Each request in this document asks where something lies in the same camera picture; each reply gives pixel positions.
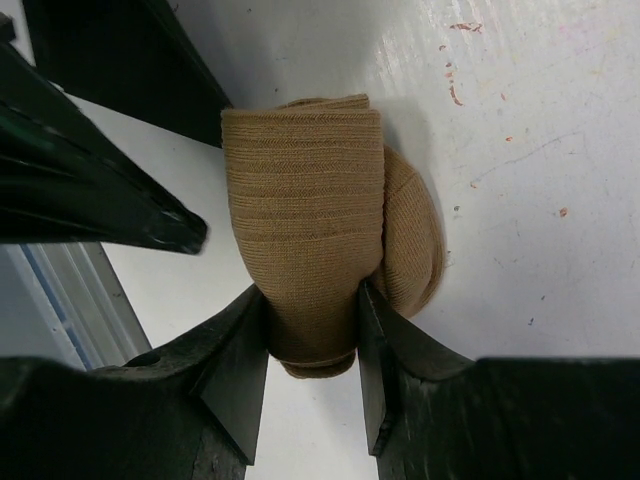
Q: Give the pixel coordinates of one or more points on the aluminium frame rail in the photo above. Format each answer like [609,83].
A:
[65,302]

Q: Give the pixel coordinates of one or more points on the tan ribbed sock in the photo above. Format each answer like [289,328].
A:
[319,203]

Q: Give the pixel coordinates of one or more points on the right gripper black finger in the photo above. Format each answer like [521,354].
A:
[190,409]
[431,413]

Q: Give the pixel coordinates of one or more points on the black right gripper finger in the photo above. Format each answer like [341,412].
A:
[132,57]
[63,180]

